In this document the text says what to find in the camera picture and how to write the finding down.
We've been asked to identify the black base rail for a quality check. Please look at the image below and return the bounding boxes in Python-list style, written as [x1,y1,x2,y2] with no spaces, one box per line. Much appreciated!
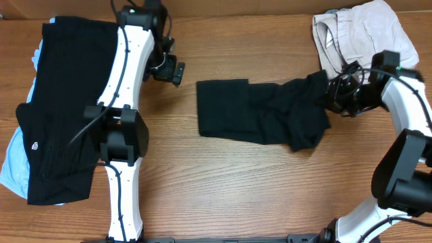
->
[80,233,325,243]

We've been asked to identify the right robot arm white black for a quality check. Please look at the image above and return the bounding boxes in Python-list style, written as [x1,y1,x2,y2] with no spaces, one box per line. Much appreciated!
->
[312,50,431,242]

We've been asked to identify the folded beige pants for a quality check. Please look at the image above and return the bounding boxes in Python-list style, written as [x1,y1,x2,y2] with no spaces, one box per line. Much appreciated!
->
[312,1,419,79]

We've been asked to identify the black t-shirt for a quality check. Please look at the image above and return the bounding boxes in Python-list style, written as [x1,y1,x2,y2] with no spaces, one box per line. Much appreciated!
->
[196,71,331,152]

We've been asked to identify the black polo shirt with logo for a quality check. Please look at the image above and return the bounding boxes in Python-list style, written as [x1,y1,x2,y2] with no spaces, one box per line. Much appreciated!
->
[16,16,118,205]

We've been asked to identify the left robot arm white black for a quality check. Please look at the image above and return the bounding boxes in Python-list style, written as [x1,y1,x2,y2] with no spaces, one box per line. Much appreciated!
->
[81,0,185,242]

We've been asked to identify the light blue garment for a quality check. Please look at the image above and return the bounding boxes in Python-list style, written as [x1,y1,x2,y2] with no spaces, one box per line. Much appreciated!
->
[0,17,65,206]

